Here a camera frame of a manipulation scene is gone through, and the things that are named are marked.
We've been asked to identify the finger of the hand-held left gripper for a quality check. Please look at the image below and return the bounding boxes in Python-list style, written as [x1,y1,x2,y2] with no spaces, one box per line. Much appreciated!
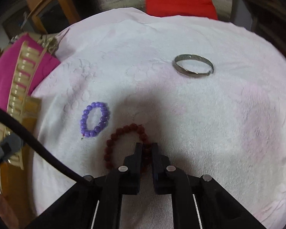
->
[0,134,23,172]

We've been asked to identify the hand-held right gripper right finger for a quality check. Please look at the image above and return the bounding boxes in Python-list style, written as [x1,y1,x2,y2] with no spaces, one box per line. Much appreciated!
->
[151,143,267,229]

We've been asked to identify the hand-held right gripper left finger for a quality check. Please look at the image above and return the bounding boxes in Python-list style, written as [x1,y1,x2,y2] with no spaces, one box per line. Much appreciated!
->
[26,143,143,229]

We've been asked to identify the red bead bracelet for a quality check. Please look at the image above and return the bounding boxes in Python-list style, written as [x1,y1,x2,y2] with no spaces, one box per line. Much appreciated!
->
[104,123,153,172]

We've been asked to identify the beige hair claw clip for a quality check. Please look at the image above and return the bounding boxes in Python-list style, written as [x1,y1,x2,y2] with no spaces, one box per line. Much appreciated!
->
[6,40,48,124]

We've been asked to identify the white blanket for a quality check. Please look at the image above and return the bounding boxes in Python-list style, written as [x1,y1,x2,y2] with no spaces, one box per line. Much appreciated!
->
[31,7,286,229]

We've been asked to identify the pink pillow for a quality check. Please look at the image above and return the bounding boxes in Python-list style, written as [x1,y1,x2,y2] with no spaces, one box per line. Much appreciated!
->
[0,33,61,111]

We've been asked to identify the silver bangle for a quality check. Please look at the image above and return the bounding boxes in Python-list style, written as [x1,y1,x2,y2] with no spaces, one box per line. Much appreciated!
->
[173,54,214,78]

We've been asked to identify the patterned cloth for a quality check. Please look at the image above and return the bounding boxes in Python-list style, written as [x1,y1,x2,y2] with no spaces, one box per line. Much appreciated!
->
[37,34,60,54]

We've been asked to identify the wooden cabinet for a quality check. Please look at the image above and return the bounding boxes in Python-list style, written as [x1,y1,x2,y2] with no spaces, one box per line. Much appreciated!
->
[22,0,103,34]

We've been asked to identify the red pillow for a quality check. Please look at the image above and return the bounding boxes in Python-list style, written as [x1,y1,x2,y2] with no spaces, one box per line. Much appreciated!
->
[142,0,218,21]

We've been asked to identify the black cable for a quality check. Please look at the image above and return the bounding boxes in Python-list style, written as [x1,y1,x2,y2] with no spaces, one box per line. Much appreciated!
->
[0,104,91,185]

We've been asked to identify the purple bead bracelet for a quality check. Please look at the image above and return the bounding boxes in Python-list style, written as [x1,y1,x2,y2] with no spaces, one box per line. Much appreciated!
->
[80,102,109,137]

